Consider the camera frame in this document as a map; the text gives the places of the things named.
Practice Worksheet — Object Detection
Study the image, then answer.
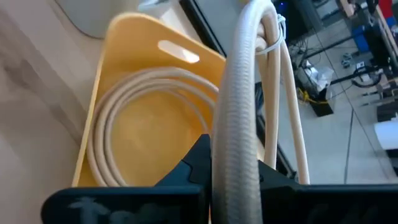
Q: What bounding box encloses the orange plastic bin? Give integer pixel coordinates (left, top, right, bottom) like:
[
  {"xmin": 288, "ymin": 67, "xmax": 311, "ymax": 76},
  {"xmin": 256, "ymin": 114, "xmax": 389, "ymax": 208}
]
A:
[{"xmin": 71, "ymin": 12, "xmax": 265, "ymax": 187}]

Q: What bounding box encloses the white paper sheet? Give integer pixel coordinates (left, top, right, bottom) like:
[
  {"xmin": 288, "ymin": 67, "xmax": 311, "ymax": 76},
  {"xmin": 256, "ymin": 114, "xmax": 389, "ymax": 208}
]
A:
[{"xmin": 374, "ymin": 120, "xmax": 398, "ymax": 151}]

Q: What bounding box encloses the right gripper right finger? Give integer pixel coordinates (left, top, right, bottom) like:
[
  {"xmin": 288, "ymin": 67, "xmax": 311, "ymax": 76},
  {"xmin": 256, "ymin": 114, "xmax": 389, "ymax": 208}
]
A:
[{"xmin": 257, "ymin": 160, "xmax": 398, "ymax": 224}]

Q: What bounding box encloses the black metal table frame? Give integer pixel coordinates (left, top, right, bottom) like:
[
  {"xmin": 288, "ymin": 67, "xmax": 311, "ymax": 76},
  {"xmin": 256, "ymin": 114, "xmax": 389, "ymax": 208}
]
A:
[{"xmin": 178, "ymin": 0, "xmax": 296, "ymax": 179}]

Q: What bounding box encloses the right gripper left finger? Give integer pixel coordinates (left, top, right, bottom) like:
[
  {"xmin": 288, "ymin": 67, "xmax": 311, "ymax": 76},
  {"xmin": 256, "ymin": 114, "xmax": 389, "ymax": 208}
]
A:
[{"xmin": 40, "ymin": 133, "xmax": 213, "ymax": 224}]

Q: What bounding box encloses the black power box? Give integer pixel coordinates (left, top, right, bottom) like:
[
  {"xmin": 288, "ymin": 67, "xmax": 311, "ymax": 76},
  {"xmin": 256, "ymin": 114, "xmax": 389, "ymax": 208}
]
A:
[{"xmin": 306, "ymin": 86, "xmax": 336, "ymax": 118}]

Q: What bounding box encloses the beige USB cable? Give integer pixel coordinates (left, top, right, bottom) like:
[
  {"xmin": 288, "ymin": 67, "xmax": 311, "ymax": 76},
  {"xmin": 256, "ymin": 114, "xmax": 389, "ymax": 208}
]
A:
[
  {"xmin": 86, "ymin": 67, "xmax": 220, "ymax": 187},
  {"xmin": 211, "ymin": 0, "xmax": 312, "ymax": 224}
]

